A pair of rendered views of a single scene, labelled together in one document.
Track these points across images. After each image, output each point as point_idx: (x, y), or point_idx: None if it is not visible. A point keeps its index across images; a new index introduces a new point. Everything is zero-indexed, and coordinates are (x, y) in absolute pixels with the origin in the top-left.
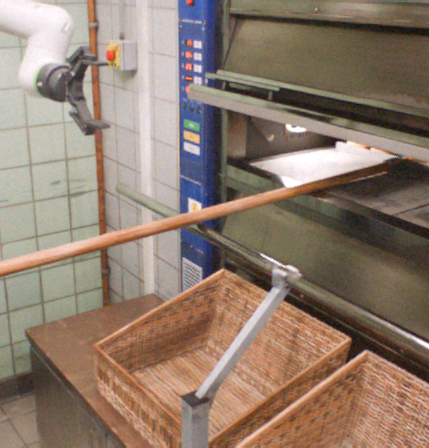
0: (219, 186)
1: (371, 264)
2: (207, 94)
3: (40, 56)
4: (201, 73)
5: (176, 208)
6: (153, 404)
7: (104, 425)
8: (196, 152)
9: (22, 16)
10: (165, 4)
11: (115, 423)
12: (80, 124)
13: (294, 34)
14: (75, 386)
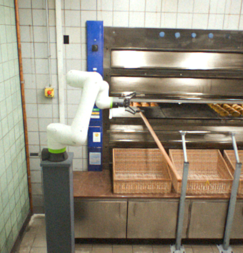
0: (105, 125)
1: (164, 130)
2: None
3: (107, 96)
4: None
5: None
6: (149, 180)
7: (128, 197)
8: (97, 117)
9: (103, 85)
10: None
11: (132, 195)
12: (131, 112)
13: (135, 79)
14: (108, 195)
